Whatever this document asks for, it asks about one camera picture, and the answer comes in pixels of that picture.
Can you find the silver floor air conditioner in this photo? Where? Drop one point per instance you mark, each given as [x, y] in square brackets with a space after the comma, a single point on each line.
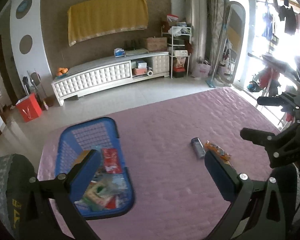
[196, 17]

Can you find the orange snack packet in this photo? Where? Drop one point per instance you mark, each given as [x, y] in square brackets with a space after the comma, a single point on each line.
[217, 150]

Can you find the pink quilted table cloth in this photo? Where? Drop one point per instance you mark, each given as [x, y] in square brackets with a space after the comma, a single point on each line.
[175, 195]

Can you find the pile of oranges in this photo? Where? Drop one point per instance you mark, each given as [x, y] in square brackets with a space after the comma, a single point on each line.
[61, 71]

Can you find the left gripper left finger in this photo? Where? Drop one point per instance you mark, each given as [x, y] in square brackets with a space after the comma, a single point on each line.
[38, 220]

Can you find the brown cardboard box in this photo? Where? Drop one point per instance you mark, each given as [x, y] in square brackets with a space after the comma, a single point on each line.
[154, 44]

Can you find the blue tissue pack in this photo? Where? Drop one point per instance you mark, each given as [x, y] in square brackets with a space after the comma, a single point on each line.
[119, 52]

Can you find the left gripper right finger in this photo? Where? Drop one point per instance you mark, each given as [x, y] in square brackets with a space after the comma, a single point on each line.
[258, 209]

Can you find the white tufted TV cabinet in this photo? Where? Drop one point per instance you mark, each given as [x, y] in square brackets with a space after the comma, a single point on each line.
[110, 72]

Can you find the grey blue cylindrical can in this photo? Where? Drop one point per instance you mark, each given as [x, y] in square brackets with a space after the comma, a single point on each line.
[198, 148]

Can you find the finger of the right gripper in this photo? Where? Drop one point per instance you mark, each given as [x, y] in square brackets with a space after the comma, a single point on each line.
[268, 140]
[285, 100]

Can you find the pink white shopping bag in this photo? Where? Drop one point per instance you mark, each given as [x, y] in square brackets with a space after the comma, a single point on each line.
[201, 70]

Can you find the red snack packet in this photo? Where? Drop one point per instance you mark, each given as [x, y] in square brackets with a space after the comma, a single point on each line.
[111, 161]

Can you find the red gift bag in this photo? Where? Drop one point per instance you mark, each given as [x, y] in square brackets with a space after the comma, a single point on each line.
[29, 108]

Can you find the white metal shelf rack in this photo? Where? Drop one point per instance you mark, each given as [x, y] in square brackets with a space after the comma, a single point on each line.
[178, 35]

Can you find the green snack packet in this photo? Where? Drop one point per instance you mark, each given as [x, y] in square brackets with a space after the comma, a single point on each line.
[98, 197]

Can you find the blue plastic basket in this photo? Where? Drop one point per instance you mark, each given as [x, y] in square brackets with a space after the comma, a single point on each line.
[76, 142]

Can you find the standing arched mirror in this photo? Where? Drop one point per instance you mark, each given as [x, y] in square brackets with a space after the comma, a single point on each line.
[230, 45]

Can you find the yellow hanging cloth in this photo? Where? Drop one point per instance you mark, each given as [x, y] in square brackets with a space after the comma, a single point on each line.
[95, 18]

